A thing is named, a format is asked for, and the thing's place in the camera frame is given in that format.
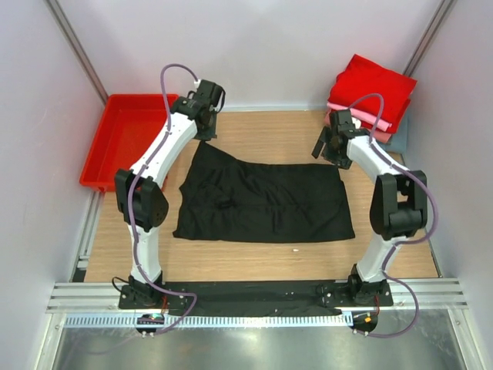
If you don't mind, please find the black t shirt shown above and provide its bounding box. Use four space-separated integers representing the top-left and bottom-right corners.
173 142 355 244

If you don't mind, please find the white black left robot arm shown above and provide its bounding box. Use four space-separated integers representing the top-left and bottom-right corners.
115 79 226 309

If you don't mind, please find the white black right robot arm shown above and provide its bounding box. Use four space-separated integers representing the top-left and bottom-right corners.
312 109 428 306

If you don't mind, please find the pink folded shirt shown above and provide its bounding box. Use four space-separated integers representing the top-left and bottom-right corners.
327 102 391 131

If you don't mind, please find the red folded shirt top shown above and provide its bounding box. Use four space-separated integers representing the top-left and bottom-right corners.
327 55 418 134

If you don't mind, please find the grey green folded shirt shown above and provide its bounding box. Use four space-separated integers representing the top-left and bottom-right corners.
384 115 408 154

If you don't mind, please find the red plastic bin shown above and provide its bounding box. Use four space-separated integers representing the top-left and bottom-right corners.
79 94 166 193

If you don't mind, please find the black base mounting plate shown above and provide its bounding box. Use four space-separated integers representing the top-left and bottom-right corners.
118 277 394 318

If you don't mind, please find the slotted aluminium rail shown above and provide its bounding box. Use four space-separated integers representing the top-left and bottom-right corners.
64 312 353 329

